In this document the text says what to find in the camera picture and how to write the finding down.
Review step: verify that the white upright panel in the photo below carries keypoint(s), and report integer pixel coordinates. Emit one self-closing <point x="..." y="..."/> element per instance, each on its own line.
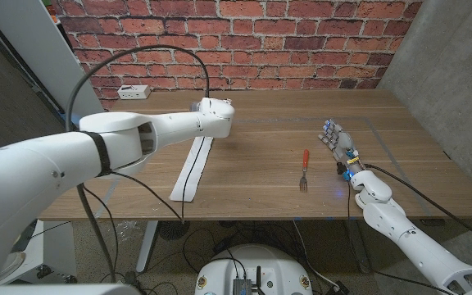
<point x="27" y="33"/>

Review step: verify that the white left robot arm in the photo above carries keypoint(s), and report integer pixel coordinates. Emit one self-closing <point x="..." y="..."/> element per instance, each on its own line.
<point x="35" y="172"/>

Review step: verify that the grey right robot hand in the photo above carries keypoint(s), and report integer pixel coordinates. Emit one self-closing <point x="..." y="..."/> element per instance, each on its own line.
<point x="342" y="143"/>

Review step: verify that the grey table leg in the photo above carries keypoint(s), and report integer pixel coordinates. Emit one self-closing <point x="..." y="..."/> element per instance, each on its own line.
<point x="361" y="250"/>

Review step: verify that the white power strip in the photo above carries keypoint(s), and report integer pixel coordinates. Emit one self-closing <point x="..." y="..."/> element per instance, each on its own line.
<point x="133" y="92"/>

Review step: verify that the white table leg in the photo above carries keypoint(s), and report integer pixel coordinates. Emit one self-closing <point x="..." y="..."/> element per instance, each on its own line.
<point x="146" y="250"/>

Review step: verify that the grey tape strip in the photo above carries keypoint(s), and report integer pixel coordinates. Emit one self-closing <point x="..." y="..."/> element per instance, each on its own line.
<point x="384" y="143"/>
<point x="106" y="198"/>

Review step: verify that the red brick printed backdrop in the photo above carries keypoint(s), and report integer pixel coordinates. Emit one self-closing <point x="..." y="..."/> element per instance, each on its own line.
<point x="260" y="41"/>

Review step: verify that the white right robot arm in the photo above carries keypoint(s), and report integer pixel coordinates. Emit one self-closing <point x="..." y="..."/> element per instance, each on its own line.
<point x="404" y="233"/>

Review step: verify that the grey white sneaker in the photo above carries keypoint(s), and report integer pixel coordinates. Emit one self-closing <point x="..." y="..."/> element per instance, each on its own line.
<point x="12" y="264"/>

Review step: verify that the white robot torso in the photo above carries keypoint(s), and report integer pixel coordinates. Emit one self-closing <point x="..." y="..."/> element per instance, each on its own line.
<point x="252" y="262"/>

